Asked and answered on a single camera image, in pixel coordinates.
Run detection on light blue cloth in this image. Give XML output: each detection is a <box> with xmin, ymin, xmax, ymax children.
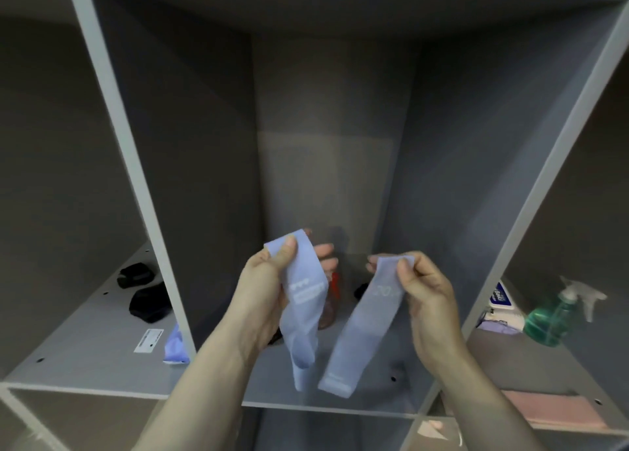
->
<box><xmin>263</xmin><ymin>229</ymin><xmax>416</xmax><ymax>400</ymax></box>

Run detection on green spray bottle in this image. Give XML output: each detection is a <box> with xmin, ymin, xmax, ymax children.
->
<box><xmin>523</xmin><ymin>276</ymin><xmax>608</xmax><ymax>347</ymax></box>

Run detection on grey cubby shelf unit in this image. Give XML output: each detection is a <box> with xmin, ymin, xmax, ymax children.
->
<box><xmin>0</xmin><ymin>0</ymin><xmax>629</xmax><ymax>451</ymax></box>

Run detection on person's left forearm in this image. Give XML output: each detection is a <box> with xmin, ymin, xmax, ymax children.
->
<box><xmin>132</xmin><ymin>327</ymin><xmax>266</xmax><ymax>451</ymax></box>

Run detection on person's right hand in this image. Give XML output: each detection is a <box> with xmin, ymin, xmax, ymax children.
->
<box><xmin>366</xmin><ymin>251</ymin><xmax>468</xmax><ymax>373</ymax></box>

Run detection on pink spray bottle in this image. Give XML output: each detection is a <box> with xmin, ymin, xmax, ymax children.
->
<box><xmin>316</xmin><ymin>271</ymin><xmax>343</xmax><ymax>331</ymax></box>

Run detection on white paper label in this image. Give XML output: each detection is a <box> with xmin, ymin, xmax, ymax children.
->
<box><xmin>133</xmin><ymin>328</ymin><xmax>165</xmax><ymax>354</ymax></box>

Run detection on person's left hand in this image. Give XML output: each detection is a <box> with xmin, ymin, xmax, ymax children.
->
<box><xmin>223</xmin><ymin>228</ymin><xmax>340</xmax><ymax>363</ymax></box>

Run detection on crumpled clear plastic bag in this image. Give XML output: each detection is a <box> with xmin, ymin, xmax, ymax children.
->
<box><xmin>417</xmin><ymin>418</ymin><xmax>465</xmax><ymax>449</ymax></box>

